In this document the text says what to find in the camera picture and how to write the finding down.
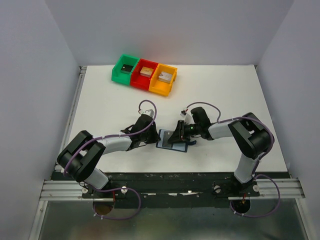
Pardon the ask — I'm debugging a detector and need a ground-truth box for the navy blue card holder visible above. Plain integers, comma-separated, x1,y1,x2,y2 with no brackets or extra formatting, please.
162,140,197,153

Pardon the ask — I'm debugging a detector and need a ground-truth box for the black credit card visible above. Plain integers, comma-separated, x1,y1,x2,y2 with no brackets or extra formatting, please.
156,129,174,149

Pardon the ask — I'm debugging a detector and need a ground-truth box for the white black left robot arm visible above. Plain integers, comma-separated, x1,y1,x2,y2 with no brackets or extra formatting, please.
57,113,161,190

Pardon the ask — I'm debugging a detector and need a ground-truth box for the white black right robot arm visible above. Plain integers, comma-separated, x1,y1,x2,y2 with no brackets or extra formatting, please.
167,107,275,194

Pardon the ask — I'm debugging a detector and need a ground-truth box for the red plastic bin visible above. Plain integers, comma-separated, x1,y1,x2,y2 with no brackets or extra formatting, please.
130,58,158,91

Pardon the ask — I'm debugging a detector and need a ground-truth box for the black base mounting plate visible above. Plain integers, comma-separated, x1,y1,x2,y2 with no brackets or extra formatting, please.
51,171,276,210

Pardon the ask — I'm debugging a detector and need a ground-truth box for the metal block in yellow bin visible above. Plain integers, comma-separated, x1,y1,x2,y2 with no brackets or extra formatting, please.
158,71,173,83

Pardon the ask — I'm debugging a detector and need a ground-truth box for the metal block in red bin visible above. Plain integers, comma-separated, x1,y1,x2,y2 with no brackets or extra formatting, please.
140,66,154,78

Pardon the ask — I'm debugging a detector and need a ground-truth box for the yellow plastic bin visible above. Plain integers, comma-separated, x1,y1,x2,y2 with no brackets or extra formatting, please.
148,63,178,97

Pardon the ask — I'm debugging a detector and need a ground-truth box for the green plastic bin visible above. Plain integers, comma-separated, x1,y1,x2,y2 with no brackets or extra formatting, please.
111,54,140,86

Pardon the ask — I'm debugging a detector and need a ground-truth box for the metal block in green bin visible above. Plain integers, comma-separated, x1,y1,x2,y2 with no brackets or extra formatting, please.
121,64,133,74

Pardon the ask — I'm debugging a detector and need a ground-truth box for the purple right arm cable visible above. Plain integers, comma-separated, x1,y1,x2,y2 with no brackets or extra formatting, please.
186,101,281,218

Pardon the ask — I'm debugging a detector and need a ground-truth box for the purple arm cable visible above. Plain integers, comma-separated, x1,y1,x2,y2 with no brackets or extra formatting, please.
63,100,158,221
186,101,281,218

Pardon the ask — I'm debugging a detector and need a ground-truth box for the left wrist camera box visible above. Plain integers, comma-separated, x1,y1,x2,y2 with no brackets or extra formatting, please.
138,109,155,119

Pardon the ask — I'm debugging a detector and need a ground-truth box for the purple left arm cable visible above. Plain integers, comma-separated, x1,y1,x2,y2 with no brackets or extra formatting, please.
63,100,158,221

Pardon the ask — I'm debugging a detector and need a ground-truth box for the aluminium rail frame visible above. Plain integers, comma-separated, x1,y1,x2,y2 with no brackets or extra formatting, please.
27,65,88,240

